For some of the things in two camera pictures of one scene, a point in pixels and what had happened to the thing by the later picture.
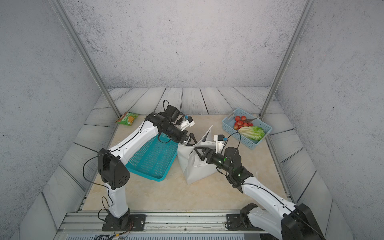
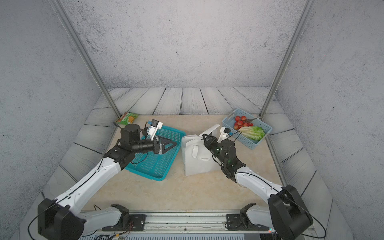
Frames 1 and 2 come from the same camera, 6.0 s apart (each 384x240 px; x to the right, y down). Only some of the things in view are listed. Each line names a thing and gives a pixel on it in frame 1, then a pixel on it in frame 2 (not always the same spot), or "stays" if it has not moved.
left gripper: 187,141 to 159,149
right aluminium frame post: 303,18 stays
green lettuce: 253,132 stays
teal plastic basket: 154,160 stays
